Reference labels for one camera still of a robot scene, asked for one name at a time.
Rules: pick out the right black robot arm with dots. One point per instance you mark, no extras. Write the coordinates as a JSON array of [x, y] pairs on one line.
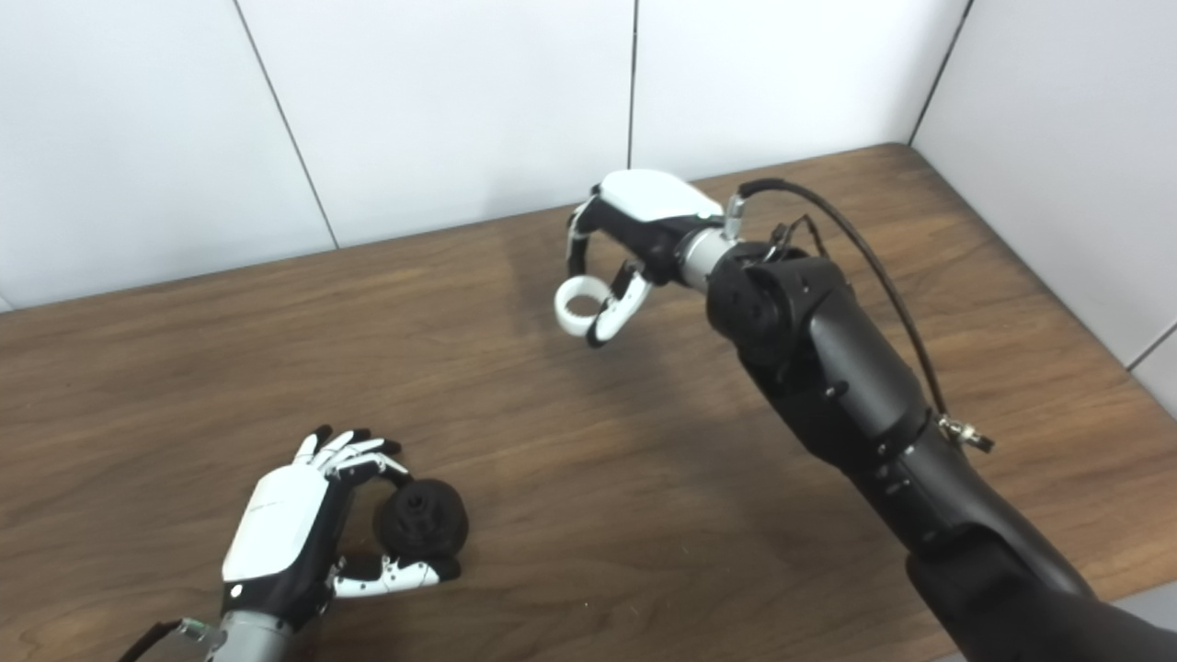
[[846, 368]]

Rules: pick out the round black plastic part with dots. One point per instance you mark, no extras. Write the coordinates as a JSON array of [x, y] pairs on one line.
[[428, 524]]

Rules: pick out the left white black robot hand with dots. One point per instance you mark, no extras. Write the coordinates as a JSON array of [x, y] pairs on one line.
[[276, 524]]

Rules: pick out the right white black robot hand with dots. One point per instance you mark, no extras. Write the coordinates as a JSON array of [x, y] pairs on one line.
[[653, 202]]

